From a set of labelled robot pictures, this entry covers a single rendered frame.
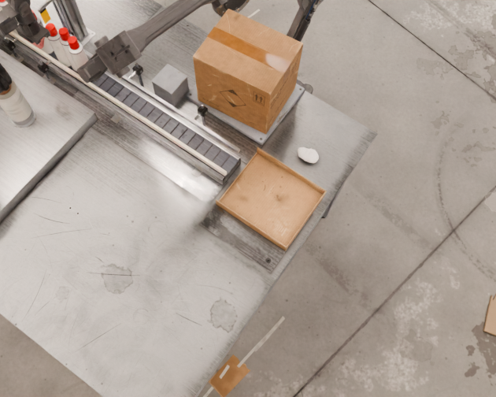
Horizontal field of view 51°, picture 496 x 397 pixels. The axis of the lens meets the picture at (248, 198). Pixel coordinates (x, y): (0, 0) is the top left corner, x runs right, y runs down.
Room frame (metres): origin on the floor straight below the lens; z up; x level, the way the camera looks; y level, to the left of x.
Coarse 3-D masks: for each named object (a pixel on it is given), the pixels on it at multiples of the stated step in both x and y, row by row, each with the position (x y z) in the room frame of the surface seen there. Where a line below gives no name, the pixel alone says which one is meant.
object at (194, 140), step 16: (112, 80) 1.15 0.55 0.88; (128, 96) 1.08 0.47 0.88; (144, 112) 1.02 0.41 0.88; (160, 112) 1.02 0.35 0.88; (176, 128) 0.96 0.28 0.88; (176, 144) 0.89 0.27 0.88; (192, 144) 0.89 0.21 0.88; (208, 144) 0.90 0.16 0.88; (224, 160) 0.84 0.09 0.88; (224, 176) 0.77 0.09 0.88
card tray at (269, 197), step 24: (264, 168) 0.84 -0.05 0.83; (288, 168) 0.83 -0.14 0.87; (240, 192) 0.74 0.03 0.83; (264, 192) 0.74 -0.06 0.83; (288, 192) 0.75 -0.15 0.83; (312, 192) 0.75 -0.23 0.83; (240, 216) 0.63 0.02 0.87; (264, 216) 0.65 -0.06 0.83; (288, 216) 0.66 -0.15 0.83; (288, 240) 0.57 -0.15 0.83
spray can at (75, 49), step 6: (72, 36) 1.18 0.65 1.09; (72, 42) 1.16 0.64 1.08; (72, 48) 1.15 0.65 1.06; (78, 48) 1.16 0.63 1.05; (72, 54) 1.14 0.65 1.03; (78, 54) 1.14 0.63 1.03; (84, 54) 1.16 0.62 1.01; (78, 60) 1.14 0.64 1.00; (84, 60) 1.15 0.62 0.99; (78, 66) 1.14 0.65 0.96
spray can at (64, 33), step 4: (60, 28) 1.21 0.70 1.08; (64, 28) 1.21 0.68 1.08; (60, 32) 1.19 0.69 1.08; (64, 32) 1.19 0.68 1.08; (68, 32) 1.21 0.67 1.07; (64, 36) 1.19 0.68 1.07; (68, 36) 1.20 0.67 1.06; (60, 40) 1.19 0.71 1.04; (64, 40) 1.18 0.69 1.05; (64, 44) 1.18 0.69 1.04; (64, 48) 1.18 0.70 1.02; (68, 52) 1.18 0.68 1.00; (68, 56) 1.18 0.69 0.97; (68, 60) 1.18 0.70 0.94; (72, 60) 1.18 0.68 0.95; (72, 64) 1.18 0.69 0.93; (72, 68) 1.18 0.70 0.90
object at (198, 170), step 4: (0, 36) 1.34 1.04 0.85; (0, 40) 1.34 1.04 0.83; (116, 76) 1.20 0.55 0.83; (116, 112) 1.02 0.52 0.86; (116, 116) 1.02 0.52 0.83; (120, 116) 1.01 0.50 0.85; (112, 120) 1.00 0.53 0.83; (116, 120) 1.00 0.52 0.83; (220, 144) 0.93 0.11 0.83; (196, 168) 0.82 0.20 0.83; (200, 168) 0.81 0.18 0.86; (192, 172) 0.81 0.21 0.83; (196, 172) 0.81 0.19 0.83; (200, 172) 0.81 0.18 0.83; (196, 176) 0.79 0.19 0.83
